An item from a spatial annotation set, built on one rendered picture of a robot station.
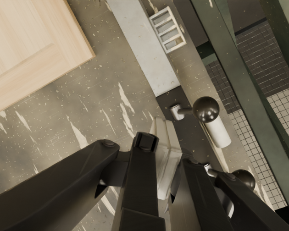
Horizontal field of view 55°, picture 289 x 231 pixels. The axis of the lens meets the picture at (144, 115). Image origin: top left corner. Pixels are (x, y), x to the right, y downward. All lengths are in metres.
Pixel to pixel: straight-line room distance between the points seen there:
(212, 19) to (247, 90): 0.16
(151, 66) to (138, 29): 0.07
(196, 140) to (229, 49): 0.20
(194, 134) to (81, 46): 0.27
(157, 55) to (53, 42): 0.21
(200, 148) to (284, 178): 0.22
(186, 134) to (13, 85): 0.37
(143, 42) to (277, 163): 0.37
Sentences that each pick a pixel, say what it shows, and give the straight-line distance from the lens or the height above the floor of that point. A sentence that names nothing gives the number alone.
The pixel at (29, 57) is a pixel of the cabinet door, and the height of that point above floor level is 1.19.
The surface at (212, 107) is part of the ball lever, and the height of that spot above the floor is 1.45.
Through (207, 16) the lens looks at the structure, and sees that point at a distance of 0.59.
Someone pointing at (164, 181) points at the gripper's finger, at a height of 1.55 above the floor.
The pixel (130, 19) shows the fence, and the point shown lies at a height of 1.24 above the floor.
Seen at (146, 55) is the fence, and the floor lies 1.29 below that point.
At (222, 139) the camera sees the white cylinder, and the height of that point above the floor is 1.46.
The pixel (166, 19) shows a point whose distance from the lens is 0.51.
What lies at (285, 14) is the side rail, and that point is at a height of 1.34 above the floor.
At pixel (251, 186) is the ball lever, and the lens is 0.43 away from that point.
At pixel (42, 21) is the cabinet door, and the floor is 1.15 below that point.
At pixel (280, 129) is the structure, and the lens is 1.39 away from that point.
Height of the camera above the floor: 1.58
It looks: 23 degrees down
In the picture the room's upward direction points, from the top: 161 degrees clockwise
